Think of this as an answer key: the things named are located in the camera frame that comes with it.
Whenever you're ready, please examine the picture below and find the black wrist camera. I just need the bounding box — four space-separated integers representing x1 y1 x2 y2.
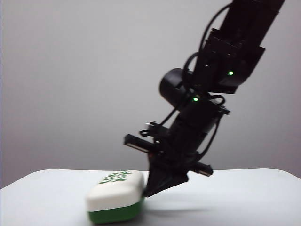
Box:
140 120 171 143

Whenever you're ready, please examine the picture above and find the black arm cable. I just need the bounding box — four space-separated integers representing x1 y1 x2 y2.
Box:
198 4 234 62
199 93 226 157

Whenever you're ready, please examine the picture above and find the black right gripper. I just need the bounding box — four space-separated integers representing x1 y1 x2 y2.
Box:
123 128 214 198

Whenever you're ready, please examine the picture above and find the white green foam mahjong tile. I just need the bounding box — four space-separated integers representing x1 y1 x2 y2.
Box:
85 169 146 225

